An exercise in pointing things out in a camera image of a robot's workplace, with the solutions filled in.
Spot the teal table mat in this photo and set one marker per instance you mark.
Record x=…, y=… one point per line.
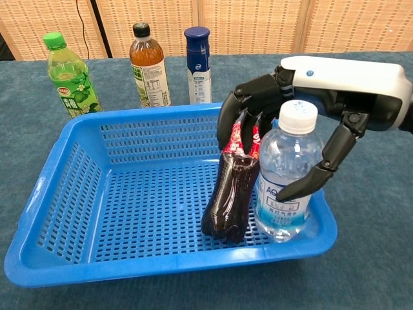
x=371, y=226

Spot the black tripod stand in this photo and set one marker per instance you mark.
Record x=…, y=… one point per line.
x=100, y=29

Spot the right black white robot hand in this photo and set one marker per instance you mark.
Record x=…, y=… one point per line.
x=348, y=79

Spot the amber tea bottle black cap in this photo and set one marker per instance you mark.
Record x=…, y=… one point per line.
x=148, y=64

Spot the bamboo folding screen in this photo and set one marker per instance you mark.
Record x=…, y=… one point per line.
x=258, y=26

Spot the blue cap bottle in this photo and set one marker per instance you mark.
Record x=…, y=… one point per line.
x=198, y=64

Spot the green soda bottle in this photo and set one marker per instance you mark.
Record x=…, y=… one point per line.
x=69, y=80

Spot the blue perforated plastic basket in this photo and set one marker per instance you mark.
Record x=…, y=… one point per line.
x=129, y=268

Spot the clear water bottle white cap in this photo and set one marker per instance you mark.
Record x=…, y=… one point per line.
x=284, y=151

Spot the cola bottle red cap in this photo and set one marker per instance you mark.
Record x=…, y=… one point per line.
x=230, y=200

